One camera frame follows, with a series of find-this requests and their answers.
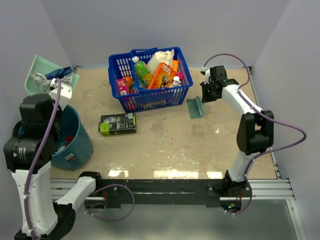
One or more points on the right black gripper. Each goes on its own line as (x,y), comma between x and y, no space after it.
(206,98)

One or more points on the mint green hand brush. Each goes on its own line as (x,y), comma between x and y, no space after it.
(196,107)

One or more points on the red paper scrap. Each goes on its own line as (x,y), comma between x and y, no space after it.
(68,140)

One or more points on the blue paper scrap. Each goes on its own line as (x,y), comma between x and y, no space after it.
(58,73)

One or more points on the grey paper scrap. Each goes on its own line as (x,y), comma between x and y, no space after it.
(45,84)

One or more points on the mint green dustpan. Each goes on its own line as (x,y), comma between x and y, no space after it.
(43,66)

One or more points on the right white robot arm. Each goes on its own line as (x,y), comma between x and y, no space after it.
(255,133)

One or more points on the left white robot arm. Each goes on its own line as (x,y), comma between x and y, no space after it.
(43,218)

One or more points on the white pump bottle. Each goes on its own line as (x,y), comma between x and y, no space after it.
(176,82)

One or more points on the orange razor package box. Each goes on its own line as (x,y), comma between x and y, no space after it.
(163,77)

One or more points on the white paper bag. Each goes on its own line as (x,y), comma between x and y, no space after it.
(159,57)

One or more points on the green juice bottle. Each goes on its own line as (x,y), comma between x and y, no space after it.
(142,71)

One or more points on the pink snack box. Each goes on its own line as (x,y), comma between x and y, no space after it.
(123,87)

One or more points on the blue plastic shopping basket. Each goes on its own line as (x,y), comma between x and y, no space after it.
(120,65)

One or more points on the black razor package box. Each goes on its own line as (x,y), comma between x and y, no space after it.
(117,124)

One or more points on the teal trash bin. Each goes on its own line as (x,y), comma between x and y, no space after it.
(75,145)

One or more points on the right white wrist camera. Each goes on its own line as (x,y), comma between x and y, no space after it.
(207,75)

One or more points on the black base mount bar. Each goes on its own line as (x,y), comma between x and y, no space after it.
(203,192)

